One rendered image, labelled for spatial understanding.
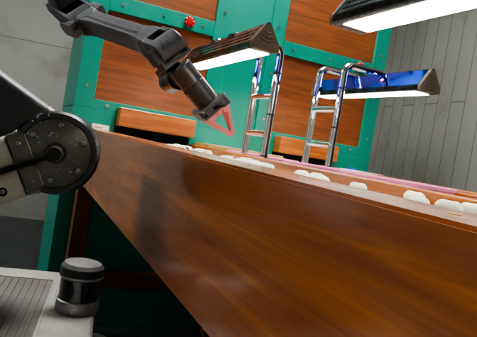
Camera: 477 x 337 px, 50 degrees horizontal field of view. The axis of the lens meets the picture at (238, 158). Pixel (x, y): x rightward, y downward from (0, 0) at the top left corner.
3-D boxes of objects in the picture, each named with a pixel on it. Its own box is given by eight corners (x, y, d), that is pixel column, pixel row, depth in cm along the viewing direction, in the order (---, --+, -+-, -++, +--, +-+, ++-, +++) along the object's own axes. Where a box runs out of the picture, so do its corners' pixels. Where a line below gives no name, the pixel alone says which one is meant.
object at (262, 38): (251, 46, 128) (255, 18, 128) (179, 66, 185) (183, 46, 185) (279, 53, 131) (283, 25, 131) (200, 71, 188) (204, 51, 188)
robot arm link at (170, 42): (55, 18, 135) (88, -2, 139) (66, 37, 138) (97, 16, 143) (151, 52, 107) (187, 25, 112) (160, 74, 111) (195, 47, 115)
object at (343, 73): (323, 195, 165) (346, 59, 164) (293, 186, 183) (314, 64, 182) (370, 201, 172) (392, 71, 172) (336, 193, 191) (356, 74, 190)
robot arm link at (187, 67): (172, 68, 111) (189, 52, 113) (160, 74, 117) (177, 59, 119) (192, 93, 113) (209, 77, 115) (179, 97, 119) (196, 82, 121)
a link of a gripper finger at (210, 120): (235, 125, 126) (212, 96, 123) (246, 125, 120) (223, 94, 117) (215, 143, 124) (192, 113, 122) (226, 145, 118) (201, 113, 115)
